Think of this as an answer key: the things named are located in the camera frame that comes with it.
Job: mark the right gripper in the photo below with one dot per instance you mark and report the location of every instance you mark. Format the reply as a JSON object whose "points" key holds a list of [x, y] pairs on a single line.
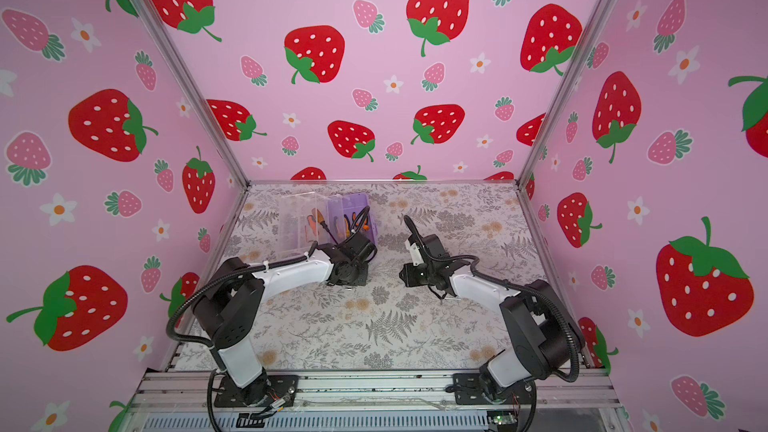
{"points": [[407, 277]]}

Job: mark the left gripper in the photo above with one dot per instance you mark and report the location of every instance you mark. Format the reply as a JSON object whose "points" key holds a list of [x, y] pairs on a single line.
{"points": [[363, 278]]}

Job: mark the yellow combination pliers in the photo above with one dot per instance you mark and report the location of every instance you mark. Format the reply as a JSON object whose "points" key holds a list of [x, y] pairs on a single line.
{"points": [[341, 226]]}

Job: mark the orange handle screwdriver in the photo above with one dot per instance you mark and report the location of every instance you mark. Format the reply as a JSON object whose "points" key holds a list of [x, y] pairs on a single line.
{"points": [[320, 220]]}

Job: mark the purple plastic tool box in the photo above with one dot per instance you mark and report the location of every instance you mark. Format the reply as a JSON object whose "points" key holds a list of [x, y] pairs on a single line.
{"points": [[294, 209]]}

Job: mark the orange needle-nose pliers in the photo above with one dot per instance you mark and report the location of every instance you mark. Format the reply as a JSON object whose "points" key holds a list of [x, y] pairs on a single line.
{"points": [[361, 222]]}

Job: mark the small orange black tool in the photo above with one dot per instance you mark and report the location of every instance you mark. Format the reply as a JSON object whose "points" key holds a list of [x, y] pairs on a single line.
{"points": [[311, 229]]}

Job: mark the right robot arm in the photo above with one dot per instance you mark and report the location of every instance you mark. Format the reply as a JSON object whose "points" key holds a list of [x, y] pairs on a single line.
{"points": [[544, 338]]}

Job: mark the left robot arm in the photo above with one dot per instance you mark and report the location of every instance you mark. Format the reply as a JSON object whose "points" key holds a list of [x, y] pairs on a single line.
{"points": [[221, 313]]}

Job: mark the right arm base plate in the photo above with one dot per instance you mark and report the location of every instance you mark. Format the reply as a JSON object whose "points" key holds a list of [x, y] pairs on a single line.
{"points": [[478, 389]]}

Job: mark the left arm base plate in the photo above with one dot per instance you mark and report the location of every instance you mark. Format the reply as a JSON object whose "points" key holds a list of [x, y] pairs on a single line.
{"points": [[261, 393]]}

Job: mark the aluminium frame rail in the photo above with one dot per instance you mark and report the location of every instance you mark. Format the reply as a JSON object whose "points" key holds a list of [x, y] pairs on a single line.
{"points": [[387, 400]]}

